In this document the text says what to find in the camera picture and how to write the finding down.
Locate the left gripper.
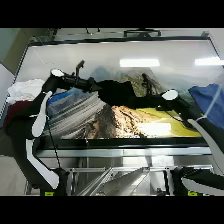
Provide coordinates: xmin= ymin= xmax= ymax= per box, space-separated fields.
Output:
xmin=86 ymin=77 xmax=104 ymax=93

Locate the black garment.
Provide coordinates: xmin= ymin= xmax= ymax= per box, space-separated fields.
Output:
xmin=97 ymin=79 xmax=140 ymax=110

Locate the white garment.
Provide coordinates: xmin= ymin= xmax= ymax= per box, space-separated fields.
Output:
xmin=6 ymin=78 xmax=46 ymax=105

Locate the dark red garment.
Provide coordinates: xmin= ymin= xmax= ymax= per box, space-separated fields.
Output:
xmin=2 ymin=100 xmax=34 ymax=129

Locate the blue garment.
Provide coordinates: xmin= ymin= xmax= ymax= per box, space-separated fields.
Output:
xmin=188 ymin=83 xmax=224 ymax=130

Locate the black cable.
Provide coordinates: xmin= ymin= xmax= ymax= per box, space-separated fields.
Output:
xmin=45 ymin=114 xmax=63 ymax=171

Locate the silver frame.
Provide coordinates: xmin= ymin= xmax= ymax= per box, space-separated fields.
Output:
xmin=24 ymin=146 xmax=224 ymax=197

